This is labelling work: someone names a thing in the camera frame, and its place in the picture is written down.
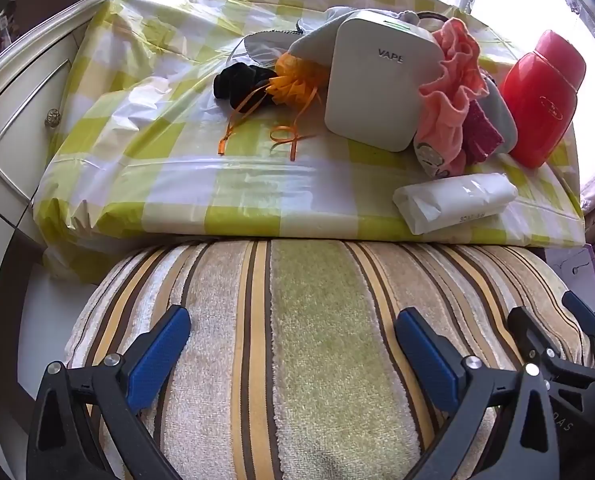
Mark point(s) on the orange mesh pouf with ribbon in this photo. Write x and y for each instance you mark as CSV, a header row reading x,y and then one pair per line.
x,y
297,80

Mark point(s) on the grey cloth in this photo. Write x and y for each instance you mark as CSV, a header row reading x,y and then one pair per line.
x,y
501,120
317,42

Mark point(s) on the white cabinet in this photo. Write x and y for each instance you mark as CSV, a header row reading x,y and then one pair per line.
x,y
17,110

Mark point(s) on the striped cushion with fringe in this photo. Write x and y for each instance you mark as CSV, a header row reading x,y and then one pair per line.
x,y
302,335

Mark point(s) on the purple cardboard box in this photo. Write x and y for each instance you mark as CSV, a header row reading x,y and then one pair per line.
x,y
572,265

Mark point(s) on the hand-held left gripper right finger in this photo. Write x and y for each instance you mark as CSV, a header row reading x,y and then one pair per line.
x,y
425,360

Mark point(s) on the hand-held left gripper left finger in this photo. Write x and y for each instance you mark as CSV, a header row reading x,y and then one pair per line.
x,y
160,355

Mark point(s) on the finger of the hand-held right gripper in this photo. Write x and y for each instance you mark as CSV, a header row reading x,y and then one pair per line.
x,y
527,332
585,315

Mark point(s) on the white lace curtain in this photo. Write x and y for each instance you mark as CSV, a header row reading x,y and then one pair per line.
x,y
592,25

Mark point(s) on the magenta fuzzy cloth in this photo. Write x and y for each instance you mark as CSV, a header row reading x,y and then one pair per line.
x,y
482,132

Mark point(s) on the pink fluffy sock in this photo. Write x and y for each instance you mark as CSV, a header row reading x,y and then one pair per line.
x,y
447,100

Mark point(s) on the yellow checked plastic tablecloth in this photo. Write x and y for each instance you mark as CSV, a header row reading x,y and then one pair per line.
x,y
177,160

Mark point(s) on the black scrunchie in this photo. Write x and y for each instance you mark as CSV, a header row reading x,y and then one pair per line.
x,y
237,82

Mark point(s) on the white plastic device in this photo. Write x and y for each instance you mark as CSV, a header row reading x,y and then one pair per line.
x,y
377,90

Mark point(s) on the red thermos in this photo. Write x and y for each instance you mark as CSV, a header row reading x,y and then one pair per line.
x,y
537,100

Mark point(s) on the white tissue packet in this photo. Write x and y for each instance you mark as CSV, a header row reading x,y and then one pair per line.
x,y
452,200

